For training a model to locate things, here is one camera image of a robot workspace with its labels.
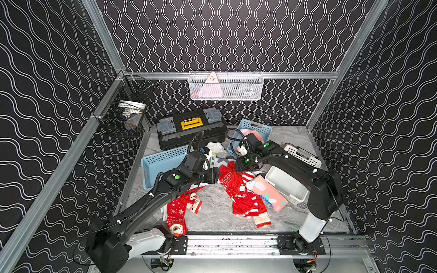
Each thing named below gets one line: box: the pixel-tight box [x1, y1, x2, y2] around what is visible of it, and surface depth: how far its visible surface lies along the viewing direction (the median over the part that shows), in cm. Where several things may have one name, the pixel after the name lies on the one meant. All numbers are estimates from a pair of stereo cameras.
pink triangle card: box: [198, 71, 223, 98], surface depth 92 cm
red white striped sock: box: [241, 170, 255, 183], surface depth 93 cm
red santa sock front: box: [166, 185, 206, 238], surface depth 85 cm
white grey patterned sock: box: [209, 156, 237, 169], surface depth 99 cm
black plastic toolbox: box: [156, 106, 227, 151], surface depth 100 cm
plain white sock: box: [204, 142, 228, 159], surface depth 109 cm
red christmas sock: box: [217, 161, 267, 217], surface depth 89 cm
